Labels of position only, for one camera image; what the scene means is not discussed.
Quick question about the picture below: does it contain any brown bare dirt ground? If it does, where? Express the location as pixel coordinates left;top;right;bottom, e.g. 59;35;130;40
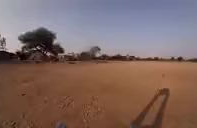
0;59;197;128

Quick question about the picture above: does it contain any low building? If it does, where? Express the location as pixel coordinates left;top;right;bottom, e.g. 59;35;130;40
26;49;49;62

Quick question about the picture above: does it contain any large dark tree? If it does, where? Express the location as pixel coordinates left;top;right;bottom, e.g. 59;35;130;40
17;26;66;58

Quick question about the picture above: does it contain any robot's own part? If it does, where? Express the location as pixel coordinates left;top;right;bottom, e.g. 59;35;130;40
55;121;67;128

